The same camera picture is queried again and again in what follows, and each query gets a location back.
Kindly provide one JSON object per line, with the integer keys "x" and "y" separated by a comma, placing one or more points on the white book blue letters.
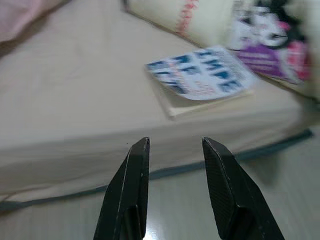
{"x": 200, "y": 75}

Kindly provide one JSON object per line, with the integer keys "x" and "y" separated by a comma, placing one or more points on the cream cartoon print blanket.
{"x": 200, "y": 15}

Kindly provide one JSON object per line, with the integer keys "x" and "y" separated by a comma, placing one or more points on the pink patterned pillow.
{"x": 20, "y": 20}

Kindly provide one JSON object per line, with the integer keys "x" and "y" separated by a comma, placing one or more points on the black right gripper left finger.
{"x": 127, "y": 195}

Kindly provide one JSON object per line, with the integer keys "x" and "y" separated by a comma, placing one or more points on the beige sheeted mattress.
{"x": 75, "y": 100}

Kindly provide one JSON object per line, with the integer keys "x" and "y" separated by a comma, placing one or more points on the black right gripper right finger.
{"x": 235, "y": 200}

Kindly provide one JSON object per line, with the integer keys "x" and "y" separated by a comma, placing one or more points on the blue upholstered bed frame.
{"x": 175, "y": 170}

